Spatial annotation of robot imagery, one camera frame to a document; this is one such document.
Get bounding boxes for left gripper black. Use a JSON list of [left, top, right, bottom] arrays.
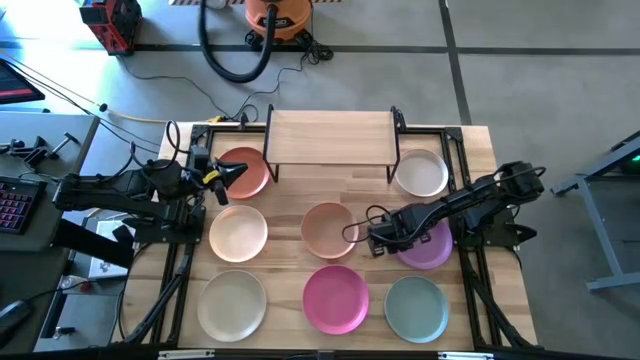
[[182, 158, 250, 207]]

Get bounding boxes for terracotta orange plate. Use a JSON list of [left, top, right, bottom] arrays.
[[218, 146, 271, 200]]

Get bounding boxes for purple plate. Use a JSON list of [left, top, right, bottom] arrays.
[[394, 217, 454, 271]]

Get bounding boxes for pale peach deep plate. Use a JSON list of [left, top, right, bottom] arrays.
[[208, 204, 269, 264]]

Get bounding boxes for tan pink deep plate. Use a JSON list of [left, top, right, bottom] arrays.
[[300, 201, 360, 260]]

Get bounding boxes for small white deep plate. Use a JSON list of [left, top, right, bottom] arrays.
[[394, 148, 450, 198]]

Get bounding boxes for grey green plate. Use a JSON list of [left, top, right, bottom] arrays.
[[383, 275, 450, 345]]

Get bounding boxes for magenta pink plate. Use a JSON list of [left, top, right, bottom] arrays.
[[302, 264, 371, 336]]

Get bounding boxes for large cream plate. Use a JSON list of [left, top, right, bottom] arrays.
[[196, 269, 268, 343]]

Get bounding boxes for wooden shelf black metal legs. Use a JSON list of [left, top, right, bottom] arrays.
[[263, 104, 407, 185]]

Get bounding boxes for white box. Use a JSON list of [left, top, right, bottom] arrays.
[[88, 219, 135, 281]]

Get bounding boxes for black slanted beam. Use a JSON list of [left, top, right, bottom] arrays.
[[51, 218, 135, 270]]

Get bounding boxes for orange shop vacuum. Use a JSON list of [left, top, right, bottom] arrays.
[[243, 0, 314, 51]]

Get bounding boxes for grey side desk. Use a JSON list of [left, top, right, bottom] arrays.
[[0, 110, 101, 351]]

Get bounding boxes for black bench clamp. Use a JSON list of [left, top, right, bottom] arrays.
[[0, 132, 81, 169]]

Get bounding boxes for red black tool case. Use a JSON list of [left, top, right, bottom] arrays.
[[78, 0, 144, 56]]

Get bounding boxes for backlit black keyboard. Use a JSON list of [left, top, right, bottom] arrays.
[[0, 175, 49, 235]]

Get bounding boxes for grey metal table leg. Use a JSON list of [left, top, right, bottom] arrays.
[[549, 130, 640, 294]]

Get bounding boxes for dark computer monitor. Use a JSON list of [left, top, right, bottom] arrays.
[[0, 58, 46, 105]]

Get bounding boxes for black computer mouse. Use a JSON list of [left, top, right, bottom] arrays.
[[0, 298, 32, 334]]

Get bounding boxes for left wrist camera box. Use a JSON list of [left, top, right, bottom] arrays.
[[188, 144, 212, 171]]

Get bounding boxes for black aluminium rig frame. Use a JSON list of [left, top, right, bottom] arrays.
[[112, 122, 539, 360]]

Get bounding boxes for silver bracket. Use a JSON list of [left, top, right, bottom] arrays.
[[438, 350, 495, 360], [157, 349, 216, 360]]

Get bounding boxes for black vacuum hose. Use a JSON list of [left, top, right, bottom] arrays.
[[197, 0, 279, 84]]

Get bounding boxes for black vacuum power cord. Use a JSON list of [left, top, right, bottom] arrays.
[[232, 39, 335, 124]]

